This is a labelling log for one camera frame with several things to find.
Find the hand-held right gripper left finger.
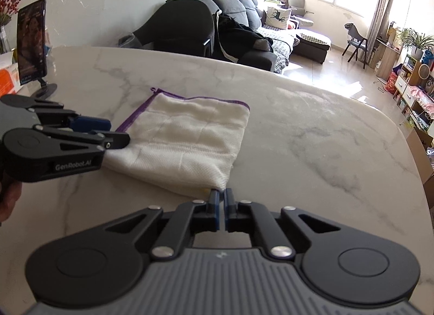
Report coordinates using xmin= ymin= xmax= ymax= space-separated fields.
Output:
xmin=98 ymin=189 xmax=220 ymax=261

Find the grey recliner chair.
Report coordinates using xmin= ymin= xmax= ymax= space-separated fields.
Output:
xmin=286 ymin=0 xmax=314 ymax=28

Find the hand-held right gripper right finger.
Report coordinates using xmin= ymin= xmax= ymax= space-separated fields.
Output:
xmin=224 ymin=189 xmax=350 ymax=261

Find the black round phone stand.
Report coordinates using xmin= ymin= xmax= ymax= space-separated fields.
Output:
xmin=31 ymin=78 xmax=58 ymax=99

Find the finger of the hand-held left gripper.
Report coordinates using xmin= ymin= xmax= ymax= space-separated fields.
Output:
xmin=32 ymin=124 xmax=131 ymax=153
xmin=1 ymin=94 xmax=112 ymax=132

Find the white deer print pillow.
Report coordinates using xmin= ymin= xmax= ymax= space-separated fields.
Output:
xmin=264 ymin=5 xmax=292 ymax=30

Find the orange box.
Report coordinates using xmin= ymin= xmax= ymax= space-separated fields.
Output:
xmin=0 ymin=53 xmax=21 ymax=96

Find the cardboard box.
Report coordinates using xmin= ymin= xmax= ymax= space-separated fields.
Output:
xmin=405 ymin=128 xmax=434 ymax=208

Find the grey curtain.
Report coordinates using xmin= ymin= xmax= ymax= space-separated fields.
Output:
xmin=368 ymin=0 xmax=397 ymax=52

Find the wooden shelf cabinet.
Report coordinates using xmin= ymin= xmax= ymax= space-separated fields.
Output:
xmin=393 ymin=54 xmax=425 ymax=113

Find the wooden desk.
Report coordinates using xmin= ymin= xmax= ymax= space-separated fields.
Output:
xmin=372 ymin=37 xmax=404 ymax=80

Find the dark grey sofa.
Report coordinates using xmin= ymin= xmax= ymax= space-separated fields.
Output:
xmin=203 ymin=0 xmax=332 ymax=74

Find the chair covered by black jacket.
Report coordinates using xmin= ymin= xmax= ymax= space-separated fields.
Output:
xmin=132 ymin=0 xmax=218 ymax=62

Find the dark wooden chair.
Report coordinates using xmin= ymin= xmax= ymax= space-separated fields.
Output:
xmin=341 ymin=22 xmax=369 ymax=70

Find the pink cloth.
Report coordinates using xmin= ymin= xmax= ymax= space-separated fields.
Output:
xmin=408 ymin=85 xmax=434 ymax=116

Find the round white fan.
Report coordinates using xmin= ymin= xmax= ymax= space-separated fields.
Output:
xmin=418 ymin=63 xmax=431 ymax=89

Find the green potted plant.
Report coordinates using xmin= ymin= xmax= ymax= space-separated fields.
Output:
xmin=395 ymin=28 xmax=434 ymax=62

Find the black clothing pile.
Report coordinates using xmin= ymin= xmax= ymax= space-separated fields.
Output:
xmin=217 ymin=13 xmax=274 ymax=62

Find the white towel with purple edge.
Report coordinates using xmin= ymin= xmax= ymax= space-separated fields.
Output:
xmin=101 ymin=87 xmax=251 ymax=200

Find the red bag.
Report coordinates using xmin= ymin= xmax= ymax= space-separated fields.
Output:
xmin=384 ymin=70 xmax=397 ymax=94

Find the black smartphone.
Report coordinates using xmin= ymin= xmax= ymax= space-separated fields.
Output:
xmin=17 ymin=0 xmax=48 ymax=87

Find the person's left hand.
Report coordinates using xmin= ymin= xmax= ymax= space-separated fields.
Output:
xmin=0 ymin=181 xmax=23 ymax=225

